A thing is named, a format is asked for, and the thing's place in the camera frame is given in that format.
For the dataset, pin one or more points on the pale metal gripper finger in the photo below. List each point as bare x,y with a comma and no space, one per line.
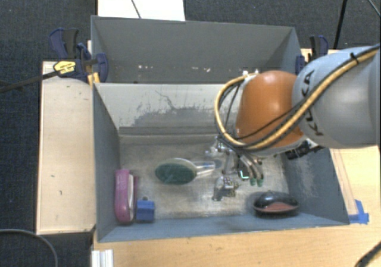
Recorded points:
216,150
223,189

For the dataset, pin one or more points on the black and red computer mouse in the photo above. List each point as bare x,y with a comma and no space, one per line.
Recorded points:
275,204

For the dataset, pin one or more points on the blue block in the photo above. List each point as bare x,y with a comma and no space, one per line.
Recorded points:
145,210

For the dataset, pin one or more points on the grey metal bin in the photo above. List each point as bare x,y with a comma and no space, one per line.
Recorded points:
190,51

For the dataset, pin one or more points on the pale wood board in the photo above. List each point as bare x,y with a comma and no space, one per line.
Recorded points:
67,153

